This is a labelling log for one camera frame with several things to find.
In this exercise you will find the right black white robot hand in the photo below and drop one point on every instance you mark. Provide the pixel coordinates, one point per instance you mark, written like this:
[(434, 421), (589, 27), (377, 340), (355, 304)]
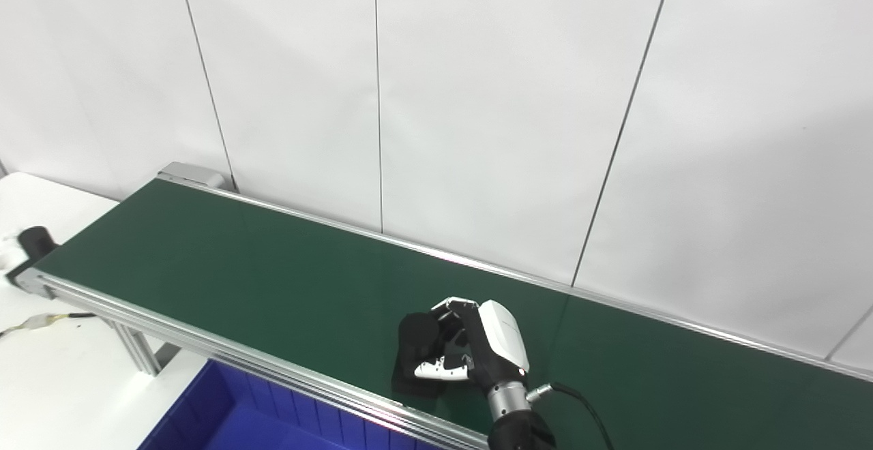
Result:
[(498, 341)]

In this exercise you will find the black part with cylinder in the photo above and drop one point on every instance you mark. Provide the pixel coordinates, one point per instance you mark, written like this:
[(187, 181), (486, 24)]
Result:
[(416, 341), (34, 242)]

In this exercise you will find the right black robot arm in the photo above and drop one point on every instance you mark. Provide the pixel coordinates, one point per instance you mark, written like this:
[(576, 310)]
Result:
[(518, 429)]

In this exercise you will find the blue plastic bin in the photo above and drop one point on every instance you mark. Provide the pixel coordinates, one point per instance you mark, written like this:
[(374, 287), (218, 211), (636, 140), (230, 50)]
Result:
[(232, 423)]

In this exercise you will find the aluminium conveyor support leg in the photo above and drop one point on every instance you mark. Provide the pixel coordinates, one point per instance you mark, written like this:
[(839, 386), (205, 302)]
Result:
[(140, 351)]

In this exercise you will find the green conveyor belt aluminium frame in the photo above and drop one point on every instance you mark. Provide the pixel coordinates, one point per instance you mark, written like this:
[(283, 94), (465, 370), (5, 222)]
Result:
[(273, 279)]

